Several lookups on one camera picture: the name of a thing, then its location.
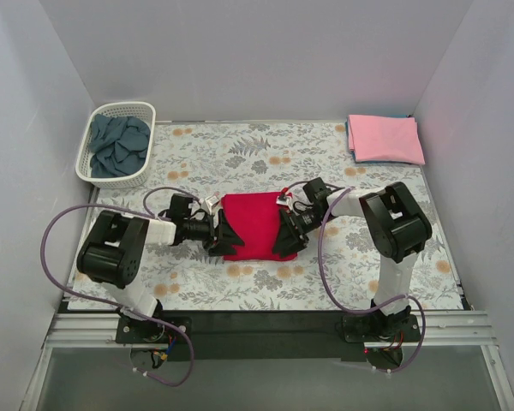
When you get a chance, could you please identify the aluminium frame rail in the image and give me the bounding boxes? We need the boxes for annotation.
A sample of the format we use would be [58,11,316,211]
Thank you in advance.
[45,310,498,348]

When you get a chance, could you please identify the dark blue-grey t shirt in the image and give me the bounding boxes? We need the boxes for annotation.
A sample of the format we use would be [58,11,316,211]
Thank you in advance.
[88,114,151,179]

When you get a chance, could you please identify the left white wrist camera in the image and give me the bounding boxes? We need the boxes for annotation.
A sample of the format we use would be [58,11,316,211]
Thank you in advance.
[200,194,222,215]

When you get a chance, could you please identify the folded pink t shirt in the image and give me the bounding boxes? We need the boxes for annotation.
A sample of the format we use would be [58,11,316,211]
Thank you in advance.
[346,114,426,164]

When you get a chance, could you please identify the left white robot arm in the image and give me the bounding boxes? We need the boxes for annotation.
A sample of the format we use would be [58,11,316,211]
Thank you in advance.
[76,194,244,343]

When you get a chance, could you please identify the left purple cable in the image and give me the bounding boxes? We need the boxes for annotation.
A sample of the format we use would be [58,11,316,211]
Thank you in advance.
[40,187,196,388]

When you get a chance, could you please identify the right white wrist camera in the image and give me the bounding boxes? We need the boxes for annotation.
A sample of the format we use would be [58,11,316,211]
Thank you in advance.
[276,191,294,211]

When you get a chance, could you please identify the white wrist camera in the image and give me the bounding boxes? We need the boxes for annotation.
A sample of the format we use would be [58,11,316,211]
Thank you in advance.
[276,191,294,211]
[200,194,222,215]

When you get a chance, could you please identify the floral patterned table mat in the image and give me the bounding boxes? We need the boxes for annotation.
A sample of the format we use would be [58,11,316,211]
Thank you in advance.
[67,121,463,313]

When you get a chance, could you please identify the red t shirt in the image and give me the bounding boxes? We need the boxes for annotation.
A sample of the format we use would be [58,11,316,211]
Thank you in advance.
[222,192,297,261]

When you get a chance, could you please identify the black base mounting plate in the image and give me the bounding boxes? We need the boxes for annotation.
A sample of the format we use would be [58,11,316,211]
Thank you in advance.
[115,311,423,363]

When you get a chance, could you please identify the white plastic laundry basket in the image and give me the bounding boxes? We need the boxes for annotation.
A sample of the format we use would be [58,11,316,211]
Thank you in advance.
[75,101,156,189]

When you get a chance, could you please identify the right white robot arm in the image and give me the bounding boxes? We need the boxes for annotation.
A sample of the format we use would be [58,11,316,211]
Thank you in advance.
[272,178,433,348]

